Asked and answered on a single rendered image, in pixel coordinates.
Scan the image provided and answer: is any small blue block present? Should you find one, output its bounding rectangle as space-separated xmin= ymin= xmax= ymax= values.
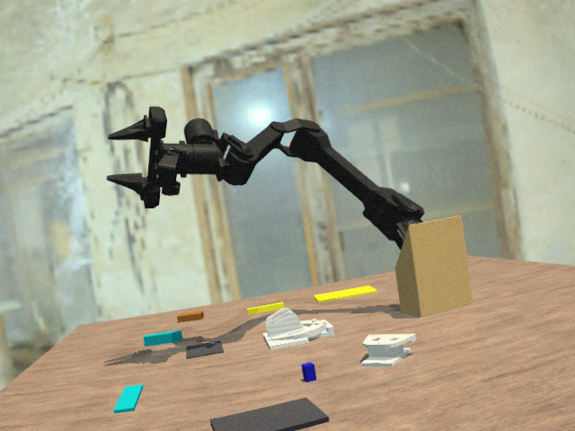
xmin=302 ymin=363 xmax=317 ymax=383

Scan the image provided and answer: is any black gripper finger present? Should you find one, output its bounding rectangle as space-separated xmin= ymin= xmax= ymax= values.
xmin=108 ymin=115 xmax=149 ymax=142
xmin=106 ymin=172 xmax=145 ymax=200

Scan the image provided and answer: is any teal rectangular block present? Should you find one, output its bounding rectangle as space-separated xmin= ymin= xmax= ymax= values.
xmin=144 ymin=330 xmax=183 ymax=347

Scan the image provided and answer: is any teal flat rectangular plate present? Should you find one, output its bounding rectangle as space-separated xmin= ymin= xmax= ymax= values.
xmin=113 ymin=384 xmax=144 ymax=414

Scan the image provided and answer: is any small orange flat bar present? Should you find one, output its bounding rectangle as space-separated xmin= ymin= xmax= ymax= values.
xmin=177 ymin=312 xmax=204 ymax=322

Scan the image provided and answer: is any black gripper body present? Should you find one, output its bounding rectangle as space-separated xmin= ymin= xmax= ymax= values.
xmin=142 ymin=106 xmax=194 ymax=208

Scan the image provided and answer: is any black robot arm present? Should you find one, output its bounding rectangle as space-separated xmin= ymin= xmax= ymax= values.
xmin=155 ymin=118 xmax=424 ymax=250

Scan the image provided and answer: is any yellow flat bar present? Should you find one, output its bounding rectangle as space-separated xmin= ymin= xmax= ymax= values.
xmin=247 ymin=302 xmax=284 ymax=314

